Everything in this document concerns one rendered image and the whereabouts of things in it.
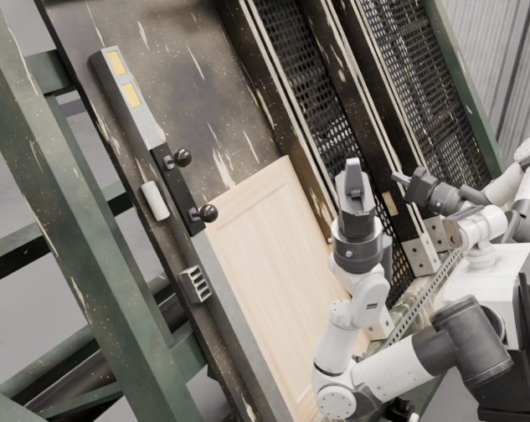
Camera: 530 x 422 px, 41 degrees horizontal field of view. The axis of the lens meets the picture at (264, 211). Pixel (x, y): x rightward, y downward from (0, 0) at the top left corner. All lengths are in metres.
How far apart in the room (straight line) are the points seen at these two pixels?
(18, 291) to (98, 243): 2.43
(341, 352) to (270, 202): 0.52
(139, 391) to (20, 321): 2.16
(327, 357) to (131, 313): 0.38
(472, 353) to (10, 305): 2.67
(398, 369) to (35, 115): 0.81
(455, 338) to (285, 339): 0.50
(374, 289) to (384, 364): 0.19
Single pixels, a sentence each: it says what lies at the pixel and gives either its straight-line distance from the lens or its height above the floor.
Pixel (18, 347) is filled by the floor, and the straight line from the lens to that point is 3.37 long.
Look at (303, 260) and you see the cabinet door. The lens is 1.81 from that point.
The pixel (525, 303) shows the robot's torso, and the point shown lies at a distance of 1.42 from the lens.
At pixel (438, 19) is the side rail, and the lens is 3.10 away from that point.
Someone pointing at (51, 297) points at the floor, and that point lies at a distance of 3.66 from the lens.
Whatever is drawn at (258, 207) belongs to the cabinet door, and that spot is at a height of 1.30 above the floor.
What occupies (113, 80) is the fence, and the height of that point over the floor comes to 1.63.
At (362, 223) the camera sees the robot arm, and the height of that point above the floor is 1.54.
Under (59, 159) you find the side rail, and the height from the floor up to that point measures 1.55.
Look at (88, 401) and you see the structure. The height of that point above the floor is 0.91.
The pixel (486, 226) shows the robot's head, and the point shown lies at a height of 1.43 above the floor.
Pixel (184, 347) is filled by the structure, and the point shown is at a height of 1.13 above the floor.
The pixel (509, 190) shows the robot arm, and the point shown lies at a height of 1.32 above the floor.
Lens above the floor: 2.09
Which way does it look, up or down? 28 degrees down
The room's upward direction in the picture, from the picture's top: 6 degrees clockwise
